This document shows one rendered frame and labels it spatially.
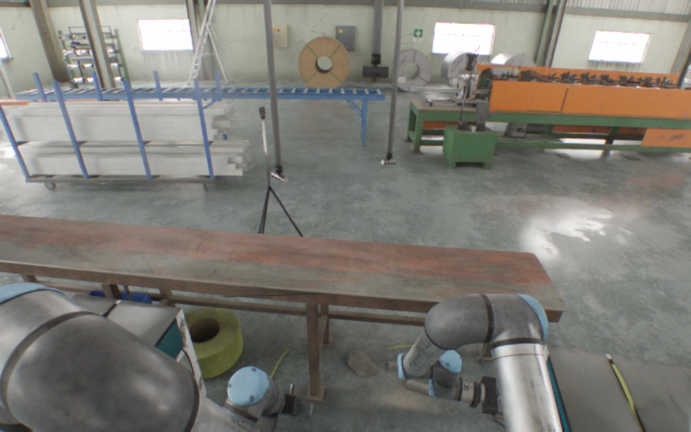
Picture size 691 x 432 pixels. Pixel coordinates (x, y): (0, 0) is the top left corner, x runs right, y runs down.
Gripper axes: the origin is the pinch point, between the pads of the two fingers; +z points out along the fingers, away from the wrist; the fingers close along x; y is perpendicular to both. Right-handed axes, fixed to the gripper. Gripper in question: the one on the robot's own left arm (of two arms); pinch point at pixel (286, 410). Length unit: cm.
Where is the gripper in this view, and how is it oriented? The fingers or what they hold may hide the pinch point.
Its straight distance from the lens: 125.8
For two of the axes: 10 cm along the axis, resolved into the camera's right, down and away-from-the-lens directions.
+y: 1.3, -7.9, 6.0
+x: -9.8, 0.0, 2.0
